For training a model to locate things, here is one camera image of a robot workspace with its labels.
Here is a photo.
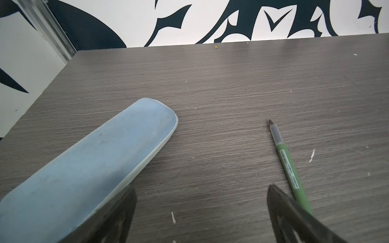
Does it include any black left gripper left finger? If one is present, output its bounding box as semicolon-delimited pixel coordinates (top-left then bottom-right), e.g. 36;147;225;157
61;185;137;243

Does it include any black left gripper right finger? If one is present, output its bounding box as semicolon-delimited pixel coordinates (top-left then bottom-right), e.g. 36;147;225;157
267;184;346;243

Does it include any green pen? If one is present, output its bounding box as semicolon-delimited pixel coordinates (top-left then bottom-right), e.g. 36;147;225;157
268;119;314;216

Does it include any light blue pencil case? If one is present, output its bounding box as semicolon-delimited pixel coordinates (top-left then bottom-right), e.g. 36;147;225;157
1;98;178;243

